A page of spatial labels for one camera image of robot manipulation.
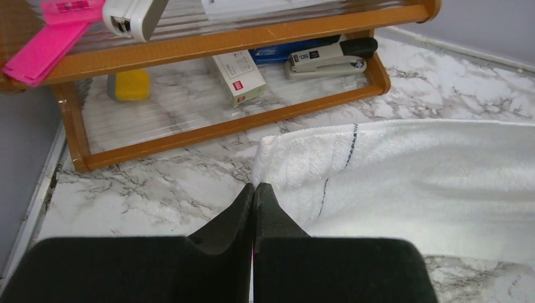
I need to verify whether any cream white towel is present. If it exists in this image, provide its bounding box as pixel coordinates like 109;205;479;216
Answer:
252;119;534;265

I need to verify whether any white silver device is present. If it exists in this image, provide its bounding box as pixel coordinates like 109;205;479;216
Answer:
102;0;168;42

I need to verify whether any yellow sponge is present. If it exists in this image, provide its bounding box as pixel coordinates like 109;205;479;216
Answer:
107;69;151;102

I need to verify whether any small white red box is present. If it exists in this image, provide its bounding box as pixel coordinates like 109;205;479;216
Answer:
211;50;266;107

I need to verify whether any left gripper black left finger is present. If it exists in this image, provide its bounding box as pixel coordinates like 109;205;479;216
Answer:
1;184;254;302

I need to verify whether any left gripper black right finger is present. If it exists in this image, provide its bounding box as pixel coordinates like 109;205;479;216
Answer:
253;183;437;302

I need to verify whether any pink plastic tool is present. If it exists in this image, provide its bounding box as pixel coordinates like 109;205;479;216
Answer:
2;1;105;87

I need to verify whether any grey white stapler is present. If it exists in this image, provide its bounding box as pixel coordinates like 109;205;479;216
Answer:
284;37;378;80

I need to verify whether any blue stapler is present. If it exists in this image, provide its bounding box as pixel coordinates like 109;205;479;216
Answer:
249;35;341;65

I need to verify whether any orange wooden rack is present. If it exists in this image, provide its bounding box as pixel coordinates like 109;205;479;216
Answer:
0;0;442;174

